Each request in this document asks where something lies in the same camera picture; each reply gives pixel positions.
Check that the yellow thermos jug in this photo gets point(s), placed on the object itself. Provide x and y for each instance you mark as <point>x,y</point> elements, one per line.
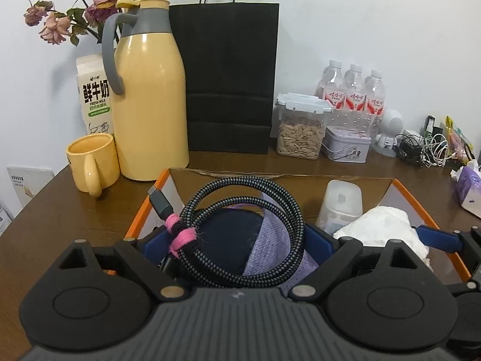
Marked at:
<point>150,101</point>

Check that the clear seed container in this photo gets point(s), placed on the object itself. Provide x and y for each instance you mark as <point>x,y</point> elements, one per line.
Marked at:
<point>300,131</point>

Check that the black paper bag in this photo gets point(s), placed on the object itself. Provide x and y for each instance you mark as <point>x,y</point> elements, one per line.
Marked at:
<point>229,82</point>

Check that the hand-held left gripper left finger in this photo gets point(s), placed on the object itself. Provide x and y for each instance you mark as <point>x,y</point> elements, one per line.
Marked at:
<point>156,246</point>

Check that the white robot speaker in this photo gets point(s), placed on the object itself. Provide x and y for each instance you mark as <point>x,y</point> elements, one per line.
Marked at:
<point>390,131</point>

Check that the white cloth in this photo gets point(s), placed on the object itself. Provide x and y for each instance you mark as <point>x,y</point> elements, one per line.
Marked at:
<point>383,225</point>

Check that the white tin box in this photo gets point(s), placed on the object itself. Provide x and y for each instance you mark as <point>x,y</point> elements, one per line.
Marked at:
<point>347,146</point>

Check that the yellow mug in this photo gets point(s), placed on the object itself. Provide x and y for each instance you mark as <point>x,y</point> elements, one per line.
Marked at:
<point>94,161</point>

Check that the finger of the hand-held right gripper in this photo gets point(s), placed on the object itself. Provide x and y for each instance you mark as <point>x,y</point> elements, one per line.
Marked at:
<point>468,285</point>
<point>437,237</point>

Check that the clear water bottle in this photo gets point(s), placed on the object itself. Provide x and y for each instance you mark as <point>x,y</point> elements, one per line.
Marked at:
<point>375,99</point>
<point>354,94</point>
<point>332,86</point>

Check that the white milk carton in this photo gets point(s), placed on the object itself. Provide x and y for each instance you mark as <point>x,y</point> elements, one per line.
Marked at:
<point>94,97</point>

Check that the clear cotton swab box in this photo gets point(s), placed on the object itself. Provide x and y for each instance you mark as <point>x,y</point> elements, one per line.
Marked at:
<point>340,207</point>

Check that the purple fabric pouch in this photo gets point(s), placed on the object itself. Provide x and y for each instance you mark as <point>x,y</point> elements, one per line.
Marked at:
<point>270,248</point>

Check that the purple tissue pack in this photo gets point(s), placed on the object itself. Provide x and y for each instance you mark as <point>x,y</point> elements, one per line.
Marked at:
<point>469,190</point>

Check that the small black device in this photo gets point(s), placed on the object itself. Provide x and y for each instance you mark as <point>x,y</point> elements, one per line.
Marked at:
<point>430,125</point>

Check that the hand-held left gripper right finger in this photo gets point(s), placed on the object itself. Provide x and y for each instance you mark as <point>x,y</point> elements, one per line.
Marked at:
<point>321,246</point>

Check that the white paper sheet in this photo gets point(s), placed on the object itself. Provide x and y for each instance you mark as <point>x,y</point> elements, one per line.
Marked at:
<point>3,216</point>

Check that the red cardboard box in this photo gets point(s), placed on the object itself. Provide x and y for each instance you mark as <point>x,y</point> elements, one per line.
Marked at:
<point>406,199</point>

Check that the navy zip pouch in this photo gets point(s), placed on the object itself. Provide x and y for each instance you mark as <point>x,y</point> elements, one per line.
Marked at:
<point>229,237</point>

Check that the colourful snack packets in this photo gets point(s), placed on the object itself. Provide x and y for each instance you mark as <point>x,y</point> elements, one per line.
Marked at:
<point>458,141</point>

